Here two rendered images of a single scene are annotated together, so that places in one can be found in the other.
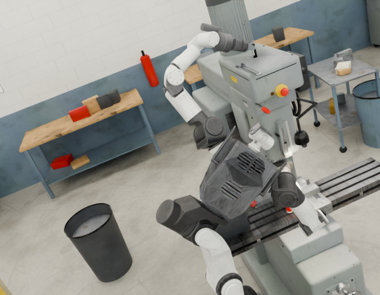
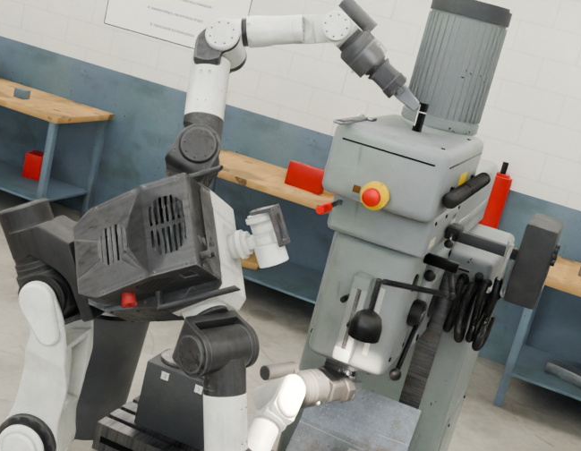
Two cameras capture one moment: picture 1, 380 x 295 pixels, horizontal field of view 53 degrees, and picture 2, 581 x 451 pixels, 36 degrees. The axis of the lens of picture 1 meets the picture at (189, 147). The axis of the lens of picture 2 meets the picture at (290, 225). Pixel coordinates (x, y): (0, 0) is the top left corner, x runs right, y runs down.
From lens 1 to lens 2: 117 cm
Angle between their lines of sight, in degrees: 25
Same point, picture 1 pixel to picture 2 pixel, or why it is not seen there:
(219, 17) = (430, 35)
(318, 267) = not seen: outside the picture
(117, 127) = not seen: hidden behind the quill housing
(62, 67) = (353, 90)
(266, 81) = (359, 155)
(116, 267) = not seen: hidden behind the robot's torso
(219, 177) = (114, 209)
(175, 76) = (220, 32)
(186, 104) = (200, 86)
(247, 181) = (139, 248)
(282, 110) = (388, 262)
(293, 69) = (422, 174)
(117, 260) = (82, 403)
